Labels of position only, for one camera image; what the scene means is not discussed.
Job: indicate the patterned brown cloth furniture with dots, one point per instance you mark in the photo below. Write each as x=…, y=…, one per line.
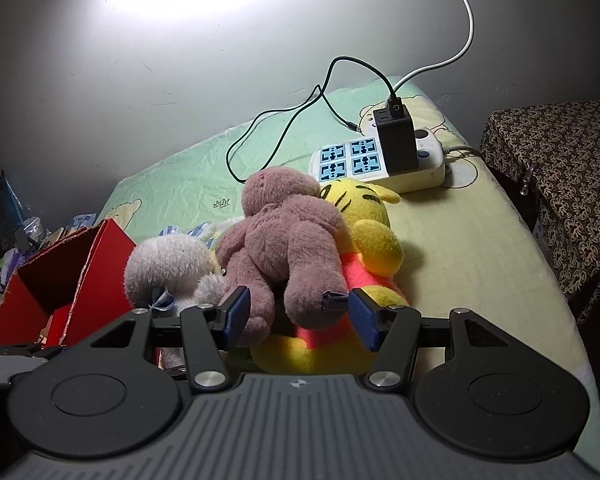
x=559, y=145

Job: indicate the pink plush bear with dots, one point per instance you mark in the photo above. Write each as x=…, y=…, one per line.
x=289, y=235

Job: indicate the red cardboard box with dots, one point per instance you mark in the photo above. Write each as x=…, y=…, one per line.
x=68, y=291

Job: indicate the white power strip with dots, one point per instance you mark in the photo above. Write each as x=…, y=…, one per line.
x=361, y=159

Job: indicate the yellow tiger plush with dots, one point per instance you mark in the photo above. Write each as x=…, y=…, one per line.
x=369, y=262

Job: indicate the white bunny plush blue bow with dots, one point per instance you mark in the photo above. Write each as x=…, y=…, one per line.
x=171, y=273

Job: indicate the blue bag with clips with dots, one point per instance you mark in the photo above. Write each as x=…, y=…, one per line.
x=12, y=233

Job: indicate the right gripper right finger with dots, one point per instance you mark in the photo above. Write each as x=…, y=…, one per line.
x=389, y=332

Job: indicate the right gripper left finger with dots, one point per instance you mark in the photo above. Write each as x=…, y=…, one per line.
x=206, y=331

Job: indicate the black power adapter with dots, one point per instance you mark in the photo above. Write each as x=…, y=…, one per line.
x=395, y=131

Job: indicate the pastel cartoon bed sheet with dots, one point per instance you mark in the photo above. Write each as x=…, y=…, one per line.
x=464, y=245

